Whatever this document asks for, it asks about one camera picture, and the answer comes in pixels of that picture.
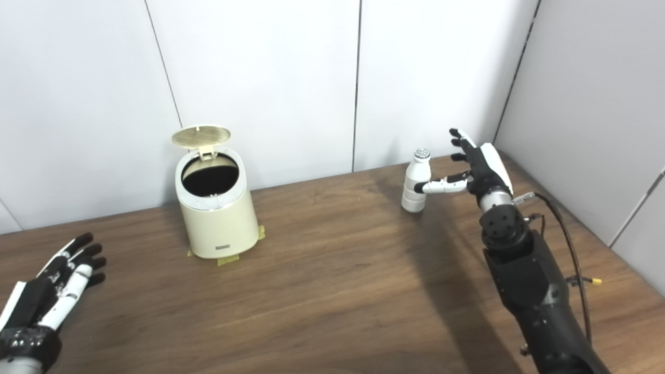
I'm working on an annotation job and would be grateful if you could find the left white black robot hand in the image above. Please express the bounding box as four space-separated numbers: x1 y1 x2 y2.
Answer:
0 232 107 365

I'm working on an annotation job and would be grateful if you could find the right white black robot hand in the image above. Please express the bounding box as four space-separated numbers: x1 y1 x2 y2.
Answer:
414 128 514 211

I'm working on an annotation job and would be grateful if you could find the small white plastic bottle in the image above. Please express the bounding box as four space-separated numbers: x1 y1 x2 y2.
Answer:
401 148 432 213

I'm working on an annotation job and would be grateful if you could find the round cream bin lid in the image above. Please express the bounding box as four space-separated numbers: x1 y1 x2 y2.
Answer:
172 125 232 159

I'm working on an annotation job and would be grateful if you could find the cream-colored bin body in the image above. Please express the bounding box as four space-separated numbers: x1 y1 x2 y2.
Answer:
175 151 259 259

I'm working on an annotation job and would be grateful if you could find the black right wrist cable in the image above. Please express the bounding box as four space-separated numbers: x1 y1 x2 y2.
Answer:
512 191 603 348

